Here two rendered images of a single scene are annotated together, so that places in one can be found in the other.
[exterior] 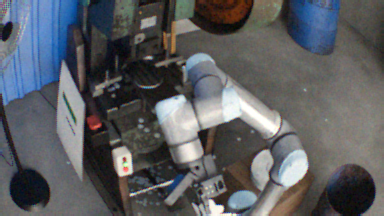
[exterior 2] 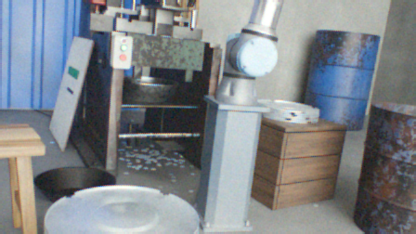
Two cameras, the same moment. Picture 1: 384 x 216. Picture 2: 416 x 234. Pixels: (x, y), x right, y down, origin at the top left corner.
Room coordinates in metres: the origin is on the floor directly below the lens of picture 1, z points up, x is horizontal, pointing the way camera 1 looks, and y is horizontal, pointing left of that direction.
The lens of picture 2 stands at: (-0.24, -0.28, 0.64)
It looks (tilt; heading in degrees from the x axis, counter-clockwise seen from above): 11 degrees down; 6
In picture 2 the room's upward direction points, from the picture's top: 7 degrees clockwise
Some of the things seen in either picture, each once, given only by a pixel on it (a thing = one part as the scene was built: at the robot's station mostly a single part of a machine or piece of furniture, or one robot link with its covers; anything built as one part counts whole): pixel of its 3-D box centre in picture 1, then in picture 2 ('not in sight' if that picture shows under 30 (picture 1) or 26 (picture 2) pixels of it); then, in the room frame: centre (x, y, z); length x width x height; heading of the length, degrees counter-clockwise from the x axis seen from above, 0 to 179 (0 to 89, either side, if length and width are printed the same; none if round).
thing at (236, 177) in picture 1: (267, 192); (279, 152); (1.51, -0.46, 0.18); 0.40 x 0.38 x 0.35; 39
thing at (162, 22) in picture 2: (152, 96); (164, 20); (1.58, 0.17, 0.72); 0.25 x 0.14 x 0.14; 35
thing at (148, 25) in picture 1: (143, 23); not in sight; (1.69, 0.24, 1.04); 0.17 x 0.15 x 0.30; 35
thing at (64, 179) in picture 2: not in sight; (75, 188); (1.08, 0.33, 0.04); 0.30 x 0.30 x 0.07
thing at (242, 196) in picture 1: (241, 206); (242, 53); (1.08, -0.24, 0.62); 0.13 x 0.12 x 0.14; 17
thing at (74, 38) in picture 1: (84, 116); (90, 66); (1.69, 0.57, 0.45); 0.92 x 0.12 x 0.90; 35
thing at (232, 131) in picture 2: not in sight; (227, 162); (1.09, -0.24, 0.23); 0.19 x 0.19 x 0.45; 23
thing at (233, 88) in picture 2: not in sight; (237, 87); (1.09, -0.24, 0.50); 0.15 x 0.15 x 0.10
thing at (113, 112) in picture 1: (135, 81); (150, 29); (1.73, 0.27, 0.67); 0.45 x 0.30 x 0.06; 125
